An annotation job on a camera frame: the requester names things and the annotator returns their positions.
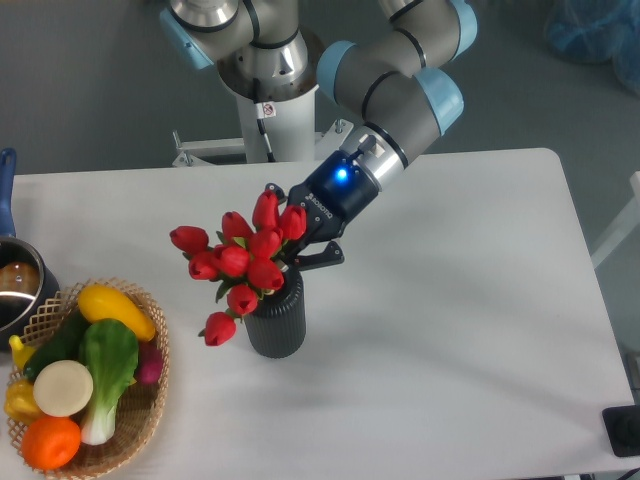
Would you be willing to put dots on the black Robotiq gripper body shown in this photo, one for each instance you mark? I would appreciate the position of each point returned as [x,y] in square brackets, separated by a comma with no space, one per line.
[333,195]

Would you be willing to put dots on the red tulip bouquet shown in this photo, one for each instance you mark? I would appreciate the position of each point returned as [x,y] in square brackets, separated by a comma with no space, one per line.
[244,262]

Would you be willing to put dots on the dark grey ribbed vase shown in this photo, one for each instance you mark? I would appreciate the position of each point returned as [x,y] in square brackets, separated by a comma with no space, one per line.
[277,328]

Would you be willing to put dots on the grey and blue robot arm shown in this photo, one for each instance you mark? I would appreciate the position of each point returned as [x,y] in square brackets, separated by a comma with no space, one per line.
[366,113]

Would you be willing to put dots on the magenta radish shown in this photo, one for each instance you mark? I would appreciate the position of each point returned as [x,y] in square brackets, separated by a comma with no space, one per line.
[150,364]

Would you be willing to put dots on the yellow squash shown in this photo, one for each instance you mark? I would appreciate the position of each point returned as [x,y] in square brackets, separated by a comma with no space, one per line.
[100,302]

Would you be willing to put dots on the green bok choy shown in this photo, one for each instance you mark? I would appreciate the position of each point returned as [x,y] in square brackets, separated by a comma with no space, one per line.
[109,350]

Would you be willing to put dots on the woven wicker basket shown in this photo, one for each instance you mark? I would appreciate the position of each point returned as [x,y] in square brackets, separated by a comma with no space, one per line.
[140,408]

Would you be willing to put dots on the dark green cucumber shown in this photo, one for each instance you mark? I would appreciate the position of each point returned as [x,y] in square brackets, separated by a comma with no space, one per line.
[63,345]

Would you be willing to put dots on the dark blue saucepan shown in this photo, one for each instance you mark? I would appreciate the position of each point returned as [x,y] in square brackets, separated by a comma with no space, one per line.
[26,282]

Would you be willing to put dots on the blue mesh bag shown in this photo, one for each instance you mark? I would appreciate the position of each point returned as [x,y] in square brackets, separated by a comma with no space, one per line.
[596,32]

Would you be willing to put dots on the yellow banana tip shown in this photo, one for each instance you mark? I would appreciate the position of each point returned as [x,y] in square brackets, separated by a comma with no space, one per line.
[21,353]

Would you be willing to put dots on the yellow bell pepper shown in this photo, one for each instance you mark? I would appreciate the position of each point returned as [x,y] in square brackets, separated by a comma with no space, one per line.
[20,404]

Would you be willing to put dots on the black device at table edge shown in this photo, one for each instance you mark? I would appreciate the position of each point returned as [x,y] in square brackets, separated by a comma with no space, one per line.
[622,427]

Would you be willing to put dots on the orange fruit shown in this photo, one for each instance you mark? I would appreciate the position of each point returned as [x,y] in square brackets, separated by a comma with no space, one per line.
[51,442]

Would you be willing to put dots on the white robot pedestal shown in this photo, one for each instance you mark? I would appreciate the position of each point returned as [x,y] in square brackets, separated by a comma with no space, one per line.
[275,94]

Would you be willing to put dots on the white furniture frame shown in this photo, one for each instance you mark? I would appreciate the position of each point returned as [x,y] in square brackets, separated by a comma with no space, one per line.
[624,223]

